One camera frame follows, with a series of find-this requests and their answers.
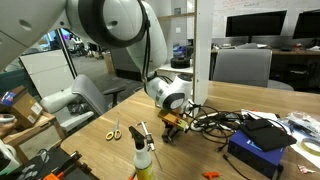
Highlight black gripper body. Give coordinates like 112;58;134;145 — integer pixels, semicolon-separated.
163;120;184;135

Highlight black seal tape dispenser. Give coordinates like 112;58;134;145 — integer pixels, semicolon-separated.
162;128;183;145

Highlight white open shelf unit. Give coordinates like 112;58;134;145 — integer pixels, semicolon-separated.
156;0;215;116

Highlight yellow tape roll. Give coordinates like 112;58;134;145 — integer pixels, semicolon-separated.
299;137;320;158

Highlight person's hand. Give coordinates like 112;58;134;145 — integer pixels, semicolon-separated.
0;119;18;139

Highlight silver digital caliper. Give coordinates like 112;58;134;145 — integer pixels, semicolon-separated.
135;120;164;171

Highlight white yellow spray bottle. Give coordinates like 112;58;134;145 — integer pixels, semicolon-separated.
128;125;156;180

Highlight small orange tool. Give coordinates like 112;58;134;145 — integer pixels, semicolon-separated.
202;170;221;180

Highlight black round device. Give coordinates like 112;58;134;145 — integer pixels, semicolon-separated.
170;55;192;70

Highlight grey door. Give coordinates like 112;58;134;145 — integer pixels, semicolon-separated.
109;46;150;83

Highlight blue cardboard box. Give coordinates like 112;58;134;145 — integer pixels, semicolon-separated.
227;129;286;180

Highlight black fabric pouch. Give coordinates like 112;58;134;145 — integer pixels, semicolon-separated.
238;118;298;153

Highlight tall brown cardboard box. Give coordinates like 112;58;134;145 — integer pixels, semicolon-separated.
102;52;116;75

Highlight grey armrest office chair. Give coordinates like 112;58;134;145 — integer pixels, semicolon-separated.
39;73;127;135

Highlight black orange clamp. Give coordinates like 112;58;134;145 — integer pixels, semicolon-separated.
42;150;93;180

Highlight wooden side table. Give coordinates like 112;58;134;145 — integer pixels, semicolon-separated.
0;111;67;165

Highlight clear plastic bag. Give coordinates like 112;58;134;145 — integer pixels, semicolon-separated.
280;111;320;140

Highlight red white wrapper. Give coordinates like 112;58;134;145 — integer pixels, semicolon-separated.
297;163;316;175

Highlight black computer monitor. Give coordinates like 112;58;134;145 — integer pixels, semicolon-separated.
225;10;288;44
292;9;320;40

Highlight white partition panel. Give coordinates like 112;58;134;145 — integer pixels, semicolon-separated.
18;49;76;100

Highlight black tool case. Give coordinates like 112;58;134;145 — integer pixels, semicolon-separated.
0;146;100;180

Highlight white VR controller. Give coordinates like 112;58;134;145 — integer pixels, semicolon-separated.
0;113;17;125

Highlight yellow handled scissors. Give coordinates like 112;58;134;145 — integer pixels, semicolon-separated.
105;118;123;141

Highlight black cable bundle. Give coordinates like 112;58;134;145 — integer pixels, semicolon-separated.
186;103;248;153

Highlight thin black cable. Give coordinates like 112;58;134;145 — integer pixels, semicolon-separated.
222;153;248;180

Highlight large wall whiteboard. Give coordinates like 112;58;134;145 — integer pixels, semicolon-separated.
213;0;320;39

